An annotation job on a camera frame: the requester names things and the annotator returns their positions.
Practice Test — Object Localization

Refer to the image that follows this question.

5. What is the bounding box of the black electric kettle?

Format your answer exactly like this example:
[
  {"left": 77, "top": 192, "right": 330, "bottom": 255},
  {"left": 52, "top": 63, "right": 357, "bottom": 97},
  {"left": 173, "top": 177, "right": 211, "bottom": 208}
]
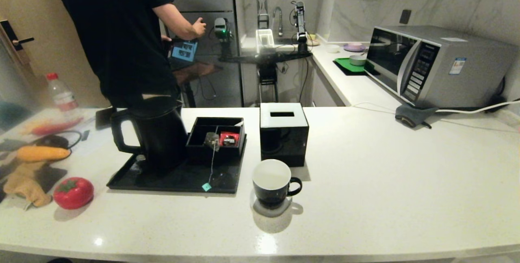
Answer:
[{"left": 110, "top": 96, "right": 190, "bottom": 174}]

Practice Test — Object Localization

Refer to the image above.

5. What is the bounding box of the grey tea bag teal tag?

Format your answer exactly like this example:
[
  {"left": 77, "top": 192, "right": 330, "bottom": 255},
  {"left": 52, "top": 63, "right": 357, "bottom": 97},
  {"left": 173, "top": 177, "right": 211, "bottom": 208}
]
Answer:
[{"left": 202, "top": 132, "right": 221, "bottom": 192}]

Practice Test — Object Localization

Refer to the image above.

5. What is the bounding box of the red sachet packet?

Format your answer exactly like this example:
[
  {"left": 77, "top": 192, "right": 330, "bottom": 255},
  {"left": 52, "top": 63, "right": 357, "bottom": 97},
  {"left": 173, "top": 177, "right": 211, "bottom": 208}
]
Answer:
[{"left": 219, "top": 131, "right": 240, "bottom": 147}]

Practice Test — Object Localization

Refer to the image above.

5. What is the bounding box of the black tissue box white lid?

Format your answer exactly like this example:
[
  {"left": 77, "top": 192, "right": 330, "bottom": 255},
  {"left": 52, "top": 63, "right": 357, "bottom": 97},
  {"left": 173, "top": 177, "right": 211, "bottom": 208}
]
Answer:
[{"left": 260, "top": 102, "right": 310, "bottom": 167}]

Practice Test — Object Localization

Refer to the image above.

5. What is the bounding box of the black teleoperation platform stand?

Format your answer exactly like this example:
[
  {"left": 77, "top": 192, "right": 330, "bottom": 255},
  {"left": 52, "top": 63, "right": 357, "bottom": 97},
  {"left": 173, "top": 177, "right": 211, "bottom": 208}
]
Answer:
[{"left": 221, "top": 51, "right": 313, "bottom": 103}]

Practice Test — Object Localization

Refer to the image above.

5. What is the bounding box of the black compartment organizer box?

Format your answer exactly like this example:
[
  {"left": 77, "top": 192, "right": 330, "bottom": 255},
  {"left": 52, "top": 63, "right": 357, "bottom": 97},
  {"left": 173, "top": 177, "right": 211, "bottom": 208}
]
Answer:
[{"left": 186, "top": 117, "right": 247, "bottom": 163}]

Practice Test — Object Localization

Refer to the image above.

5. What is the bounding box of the white dish rack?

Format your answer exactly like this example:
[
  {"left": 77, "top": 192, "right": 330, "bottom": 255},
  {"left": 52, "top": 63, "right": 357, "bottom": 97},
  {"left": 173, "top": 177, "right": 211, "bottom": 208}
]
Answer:
[{"left": 255, "top": 28, "right": 275, "bottom": 52}]

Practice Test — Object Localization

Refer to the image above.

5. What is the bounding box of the black mug white inside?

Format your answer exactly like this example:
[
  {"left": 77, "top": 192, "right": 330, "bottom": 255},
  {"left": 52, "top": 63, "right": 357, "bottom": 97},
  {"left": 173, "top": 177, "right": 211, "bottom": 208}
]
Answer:
[{"left": 252, "top": 159, "right": 303, "bottom": 210}]

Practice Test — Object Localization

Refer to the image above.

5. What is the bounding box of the brown wooden stool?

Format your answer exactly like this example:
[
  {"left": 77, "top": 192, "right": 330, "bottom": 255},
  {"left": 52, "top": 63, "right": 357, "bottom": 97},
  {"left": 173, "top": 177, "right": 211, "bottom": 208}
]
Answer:
[{"left": 173, "top": 62, "right": 223, "bottom": 107}]

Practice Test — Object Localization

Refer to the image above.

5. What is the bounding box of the white round coaster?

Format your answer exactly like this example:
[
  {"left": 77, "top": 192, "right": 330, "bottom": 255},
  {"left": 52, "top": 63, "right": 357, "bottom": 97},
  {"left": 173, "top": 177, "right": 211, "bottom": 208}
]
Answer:
[{"left": 249, "top": 190, "right": 293, "bottom": 218}]

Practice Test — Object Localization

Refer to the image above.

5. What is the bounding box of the chrome kitchen faucet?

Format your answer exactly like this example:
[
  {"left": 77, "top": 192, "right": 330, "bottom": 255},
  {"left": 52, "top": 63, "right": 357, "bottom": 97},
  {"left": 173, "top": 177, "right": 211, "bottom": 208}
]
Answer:
[{"left": 272, "top": 6, "right": 284, "bottom": 37}]

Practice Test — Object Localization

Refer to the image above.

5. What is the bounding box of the open laptop blue screen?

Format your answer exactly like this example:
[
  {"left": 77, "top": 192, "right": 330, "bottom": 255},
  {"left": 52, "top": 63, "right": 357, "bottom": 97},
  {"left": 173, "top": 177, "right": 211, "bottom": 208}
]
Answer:
[{"left": 169, "top": 40, "right": 199, "bottom": 71}]

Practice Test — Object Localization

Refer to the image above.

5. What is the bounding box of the green tray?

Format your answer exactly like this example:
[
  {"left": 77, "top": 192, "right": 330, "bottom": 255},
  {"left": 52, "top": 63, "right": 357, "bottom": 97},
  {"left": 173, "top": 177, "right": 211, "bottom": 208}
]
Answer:
[{"left": 333, "top": 57, "right": 376, "bottom": 76}]

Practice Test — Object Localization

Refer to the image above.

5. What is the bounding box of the black rectangular serving tray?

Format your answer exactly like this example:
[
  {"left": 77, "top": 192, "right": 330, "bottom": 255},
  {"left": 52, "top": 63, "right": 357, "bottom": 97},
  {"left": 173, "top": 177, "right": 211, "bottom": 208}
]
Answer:
[{"left": 106, "top": 133, "right": 247, "bottom": 194}]

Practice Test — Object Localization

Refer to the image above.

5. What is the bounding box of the tall black metal stand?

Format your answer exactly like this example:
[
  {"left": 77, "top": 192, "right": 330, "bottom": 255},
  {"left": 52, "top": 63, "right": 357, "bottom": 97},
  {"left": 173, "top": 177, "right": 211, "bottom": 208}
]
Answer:
[{"left": 255, "top": 0, "right": 269, "bottom": 29}]

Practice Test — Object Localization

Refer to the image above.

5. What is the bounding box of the dark grey folded cloth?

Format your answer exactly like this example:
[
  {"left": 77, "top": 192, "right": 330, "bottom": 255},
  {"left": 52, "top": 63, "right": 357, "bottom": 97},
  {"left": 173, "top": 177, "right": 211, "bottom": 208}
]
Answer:
[{"left": 395, "top": 104, "right": 439, "bottom": 129}]

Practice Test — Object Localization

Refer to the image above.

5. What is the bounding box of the black smartphone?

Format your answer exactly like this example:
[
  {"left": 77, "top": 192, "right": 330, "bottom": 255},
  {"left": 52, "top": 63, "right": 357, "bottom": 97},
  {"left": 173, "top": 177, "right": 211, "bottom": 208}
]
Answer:
[{"left": 95, "top": 107, "right": 116, "bottom": 129}]

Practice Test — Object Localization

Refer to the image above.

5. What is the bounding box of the person in black shirt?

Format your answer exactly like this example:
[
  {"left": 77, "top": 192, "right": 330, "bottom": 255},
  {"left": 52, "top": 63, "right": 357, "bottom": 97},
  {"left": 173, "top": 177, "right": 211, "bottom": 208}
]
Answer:
[{"left": 57, "top": 0, "right": 207, "bottom": 109}]

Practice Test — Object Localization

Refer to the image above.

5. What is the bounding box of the clear bottle red cap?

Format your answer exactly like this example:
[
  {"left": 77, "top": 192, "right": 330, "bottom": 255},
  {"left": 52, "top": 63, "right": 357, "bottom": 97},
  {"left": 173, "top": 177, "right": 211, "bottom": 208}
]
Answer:
[{"left": 45, "top": 72, "right": 82, "bottom": 119}]

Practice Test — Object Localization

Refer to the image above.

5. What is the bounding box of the red toy tomato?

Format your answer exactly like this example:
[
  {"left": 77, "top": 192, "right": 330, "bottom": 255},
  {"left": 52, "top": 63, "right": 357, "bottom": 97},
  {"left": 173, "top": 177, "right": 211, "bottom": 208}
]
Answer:
[{"left": 53, "top": 177, "right": 95, "bottom": 210}]

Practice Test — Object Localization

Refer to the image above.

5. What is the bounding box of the red toy chili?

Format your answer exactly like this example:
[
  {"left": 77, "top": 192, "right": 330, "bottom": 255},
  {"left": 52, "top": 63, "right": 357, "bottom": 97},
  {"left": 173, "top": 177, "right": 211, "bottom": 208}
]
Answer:
[{"left": 32, "top": 118, "right": 84, "bottom": 136}]

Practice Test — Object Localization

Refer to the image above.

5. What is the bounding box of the silver microwave oven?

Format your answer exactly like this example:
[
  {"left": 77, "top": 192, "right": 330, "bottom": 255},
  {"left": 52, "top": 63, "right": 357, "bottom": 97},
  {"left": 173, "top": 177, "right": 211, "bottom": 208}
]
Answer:
[{"left": 364, "top": 25, "right": 519, "bottom": 109}]

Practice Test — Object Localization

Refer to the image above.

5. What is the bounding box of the yellow toy corn cob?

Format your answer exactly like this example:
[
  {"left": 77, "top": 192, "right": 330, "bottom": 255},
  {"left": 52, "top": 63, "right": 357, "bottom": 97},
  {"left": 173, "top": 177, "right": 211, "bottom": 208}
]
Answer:
[{"left": 16, "top": 146, "right": 72, "bottom": 163}]

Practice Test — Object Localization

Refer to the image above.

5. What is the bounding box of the thin white cable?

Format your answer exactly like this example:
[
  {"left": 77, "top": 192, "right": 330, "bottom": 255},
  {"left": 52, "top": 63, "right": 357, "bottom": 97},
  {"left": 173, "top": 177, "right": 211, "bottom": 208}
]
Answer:
[{"left": 350, "top": 101, "right": 403, "bottom": 114}]

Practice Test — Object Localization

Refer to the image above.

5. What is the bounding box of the black looped cable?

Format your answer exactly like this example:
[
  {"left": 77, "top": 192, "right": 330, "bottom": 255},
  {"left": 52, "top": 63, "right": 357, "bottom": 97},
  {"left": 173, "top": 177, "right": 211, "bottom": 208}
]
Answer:
[{"left": 35, "top": 130, "right": 83, "bottom": 150}]

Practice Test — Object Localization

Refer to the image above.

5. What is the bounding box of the thick white power cable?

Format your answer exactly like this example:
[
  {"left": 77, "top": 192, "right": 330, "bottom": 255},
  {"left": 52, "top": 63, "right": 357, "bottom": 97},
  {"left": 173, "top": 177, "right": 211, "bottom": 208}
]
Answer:
[{"left": 437, "top": 100, "right": 520, "bottom": 114}]

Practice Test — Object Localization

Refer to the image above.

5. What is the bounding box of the black door handle lock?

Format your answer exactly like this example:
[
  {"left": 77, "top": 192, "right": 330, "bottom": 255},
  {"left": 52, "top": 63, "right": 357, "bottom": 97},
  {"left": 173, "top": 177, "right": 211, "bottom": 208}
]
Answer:
[{"left": 0, "top": 19, "right": 35, "bottom": 51}]

